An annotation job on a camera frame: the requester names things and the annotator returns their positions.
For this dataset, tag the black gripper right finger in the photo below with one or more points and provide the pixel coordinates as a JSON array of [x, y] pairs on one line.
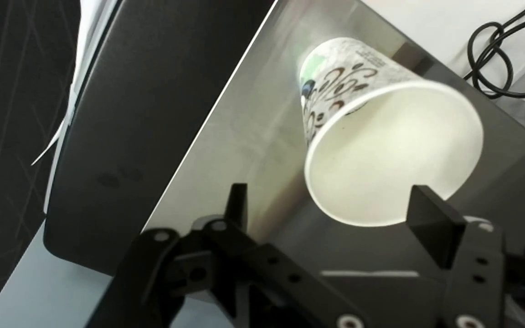
[[471, 258]]

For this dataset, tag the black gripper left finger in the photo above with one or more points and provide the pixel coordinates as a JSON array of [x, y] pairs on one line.
[[254, 285]]

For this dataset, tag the patterned white paper cup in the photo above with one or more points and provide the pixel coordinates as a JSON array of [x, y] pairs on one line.
[[376, 130]]

